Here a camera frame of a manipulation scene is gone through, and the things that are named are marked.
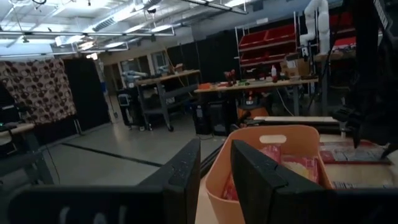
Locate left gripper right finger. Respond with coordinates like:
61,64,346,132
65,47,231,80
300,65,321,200
230,139,329,224

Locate brown circle-patterned cloth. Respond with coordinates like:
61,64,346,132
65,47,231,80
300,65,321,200
0,58,78,126

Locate light wooden table board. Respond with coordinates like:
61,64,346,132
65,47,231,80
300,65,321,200
253,115,340,124

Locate red bin shelf rack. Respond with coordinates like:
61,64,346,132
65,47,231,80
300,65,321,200
234,11,300,78

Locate orange plastic basket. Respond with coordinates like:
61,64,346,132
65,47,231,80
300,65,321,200
204,124,334,224

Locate long wooden-top workbench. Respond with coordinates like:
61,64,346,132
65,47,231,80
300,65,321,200
193,77,320,138

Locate red popcorn bag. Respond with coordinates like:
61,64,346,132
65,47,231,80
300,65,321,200
318,139,393,165
280,154,320,184
259,144,282,165
221,172,239,202

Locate black curtain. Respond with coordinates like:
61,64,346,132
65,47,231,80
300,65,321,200
63,57,111,131

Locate cardboard box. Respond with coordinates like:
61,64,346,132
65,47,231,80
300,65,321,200
279,57,312,78

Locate black equipment cart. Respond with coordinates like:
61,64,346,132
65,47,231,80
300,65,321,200
116,88,138,128

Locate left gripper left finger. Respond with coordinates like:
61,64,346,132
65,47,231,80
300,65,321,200
136,138,201,224

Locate small wooden-top table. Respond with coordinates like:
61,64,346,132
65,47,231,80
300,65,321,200
0,123,55,187

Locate orange shop vacuum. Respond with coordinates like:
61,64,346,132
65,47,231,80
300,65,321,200
236,90,270,121

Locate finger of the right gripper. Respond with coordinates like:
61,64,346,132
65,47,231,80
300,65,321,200
381,142,398,160
352,123,362,150

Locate black equipment boxes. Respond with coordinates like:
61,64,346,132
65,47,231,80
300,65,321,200
191,101,239,136

